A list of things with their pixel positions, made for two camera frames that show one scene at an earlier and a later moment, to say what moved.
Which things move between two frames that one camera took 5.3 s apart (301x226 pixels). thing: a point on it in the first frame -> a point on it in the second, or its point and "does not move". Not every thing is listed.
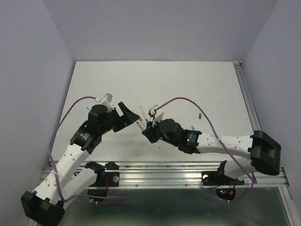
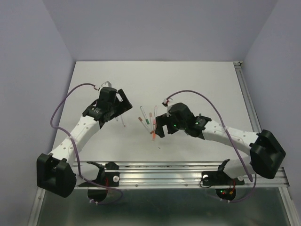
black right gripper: x=149 y=133 -> x=161 y=120
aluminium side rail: x=246 y=97 does not move
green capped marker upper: x=144 y=114 does not move
